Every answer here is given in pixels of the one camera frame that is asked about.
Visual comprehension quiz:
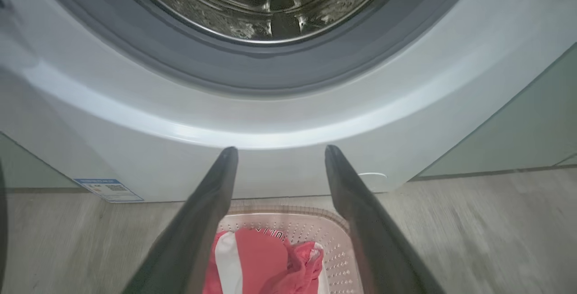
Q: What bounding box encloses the white front-load washing machine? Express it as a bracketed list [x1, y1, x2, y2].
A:
[0, 0, 577, 203]

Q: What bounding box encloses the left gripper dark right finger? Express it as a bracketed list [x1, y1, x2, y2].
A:
[325, 144, 447, 294]

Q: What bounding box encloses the pale green cabinet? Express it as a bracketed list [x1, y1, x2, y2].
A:
[0, 132, 79, 191]
[417, 44, 577, 178]

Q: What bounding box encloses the red and white clothing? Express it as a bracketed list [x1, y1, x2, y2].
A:
[203, 227, 325, 294]

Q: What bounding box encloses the round white filter cover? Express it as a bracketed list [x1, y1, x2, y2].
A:
[358, 172, 389, 192]

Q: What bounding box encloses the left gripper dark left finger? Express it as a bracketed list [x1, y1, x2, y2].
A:
[122, 146, 239, 294]

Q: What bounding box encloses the blue white energy label sticker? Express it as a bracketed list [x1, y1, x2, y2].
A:
[73, 178, 144, 203]

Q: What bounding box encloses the cream perforated laundry basket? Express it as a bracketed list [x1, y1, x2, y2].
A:
[215, 205, 365, 294]

